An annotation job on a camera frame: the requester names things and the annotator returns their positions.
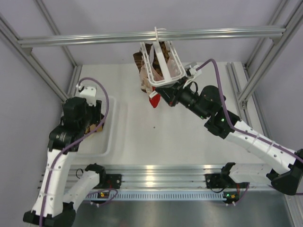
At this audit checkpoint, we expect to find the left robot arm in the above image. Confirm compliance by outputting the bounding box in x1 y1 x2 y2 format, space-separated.
23 96 107 227

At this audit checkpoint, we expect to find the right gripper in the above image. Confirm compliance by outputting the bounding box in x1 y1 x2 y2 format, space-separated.
156 76 208 120

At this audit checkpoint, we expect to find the white plastic sock hanger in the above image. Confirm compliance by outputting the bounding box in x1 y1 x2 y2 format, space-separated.
140 27 182 71

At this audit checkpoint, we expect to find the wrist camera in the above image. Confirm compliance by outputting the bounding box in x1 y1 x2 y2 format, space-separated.
184 62 202 82
76 85 97 106

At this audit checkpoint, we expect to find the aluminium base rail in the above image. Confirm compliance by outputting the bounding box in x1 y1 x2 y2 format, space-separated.
40 164 273 190

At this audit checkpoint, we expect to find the white plastic bin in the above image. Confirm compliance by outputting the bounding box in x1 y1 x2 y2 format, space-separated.
76 96 117 158

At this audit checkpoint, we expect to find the perforated cable duct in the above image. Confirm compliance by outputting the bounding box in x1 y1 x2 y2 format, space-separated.
85 191 240 201

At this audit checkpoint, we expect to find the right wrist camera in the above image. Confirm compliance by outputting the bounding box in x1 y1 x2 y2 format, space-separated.
184 62 202 82

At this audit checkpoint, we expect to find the aluminium crossbar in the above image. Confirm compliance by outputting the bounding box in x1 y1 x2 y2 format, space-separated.
18 26 286 47

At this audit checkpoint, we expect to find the red sock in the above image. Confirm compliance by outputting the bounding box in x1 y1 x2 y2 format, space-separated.
149 91 161 108

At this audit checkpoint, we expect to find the brown checkered sock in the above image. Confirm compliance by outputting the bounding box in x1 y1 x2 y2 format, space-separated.
145 42 169 81
84 114 105 135

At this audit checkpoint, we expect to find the brown striped sock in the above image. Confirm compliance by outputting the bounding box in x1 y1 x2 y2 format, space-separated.
133 51 144 72

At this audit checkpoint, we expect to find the cream patterned sock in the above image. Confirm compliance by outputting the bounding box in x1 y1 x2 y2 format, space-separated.
140 77 153 95

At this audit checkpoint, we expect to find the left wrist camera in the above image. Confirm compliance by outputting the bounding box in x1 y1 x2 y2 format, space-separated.
76 85 97 106

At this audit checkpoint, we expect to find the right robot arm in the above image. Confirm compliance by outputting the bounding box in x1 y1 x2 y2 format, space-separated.
155 78 303 195

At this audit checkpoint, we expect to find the brown checkered hanging sock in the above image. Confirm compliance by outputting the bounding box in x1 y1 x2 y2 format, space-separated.
145 42 169 81

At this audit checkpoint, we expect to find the pink sock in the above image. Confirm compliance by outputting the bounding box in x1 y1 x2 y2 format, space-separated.
140 57 185 87

